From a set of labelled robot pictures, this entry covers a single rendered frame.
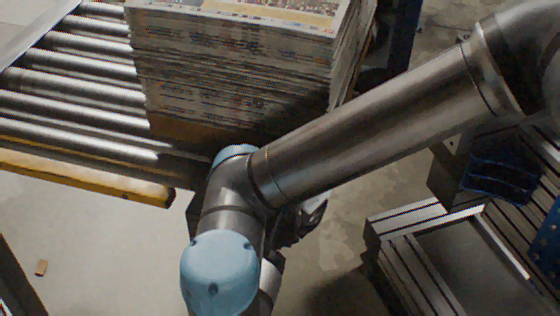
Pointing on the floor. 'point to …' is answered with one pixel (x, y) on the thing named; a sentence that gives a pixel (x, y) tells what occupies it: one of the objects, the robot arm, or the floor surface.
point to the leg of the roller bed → (17, 286)
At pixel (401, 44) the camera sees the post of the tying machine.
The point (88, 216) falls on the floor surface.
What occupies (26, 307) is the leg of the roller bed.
